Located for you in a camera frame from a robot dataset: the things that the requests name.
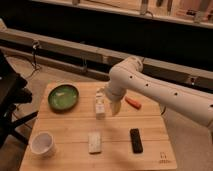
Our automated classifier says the green ceramic bowl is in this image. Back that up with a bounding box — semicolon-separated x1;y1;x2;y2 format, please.
48;84;79;112

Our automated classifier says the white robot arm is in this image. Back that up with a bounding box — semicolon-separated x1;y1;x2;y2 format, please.
105;56;213;131

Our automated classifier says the small white bottle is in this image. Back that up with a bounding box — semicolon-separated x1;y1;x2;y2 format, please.
95;89;105;119

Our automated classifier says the orange carrot-shaped object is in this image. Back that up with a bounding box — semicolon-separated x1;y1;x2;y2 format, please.
125;97;141;110

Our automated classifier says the white rectangular sponge block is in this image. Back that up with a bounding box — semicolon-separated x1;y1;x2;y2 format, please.
88;132;101;154

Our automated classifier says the black rectangular remote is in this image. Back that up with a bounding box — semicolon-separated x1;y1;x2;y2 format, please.
130;128;143;154

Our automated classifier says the white paper cup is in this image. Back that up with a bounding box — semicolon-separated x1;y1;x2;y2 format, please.
30;132;56;157

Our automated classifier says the black equipment stand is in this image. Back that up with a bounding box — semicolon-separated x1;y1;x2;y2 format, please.
0;50;38;148

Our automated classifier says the black cable on floor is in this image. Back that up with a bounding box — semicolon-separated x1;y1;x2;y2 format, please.
26;39;43;79

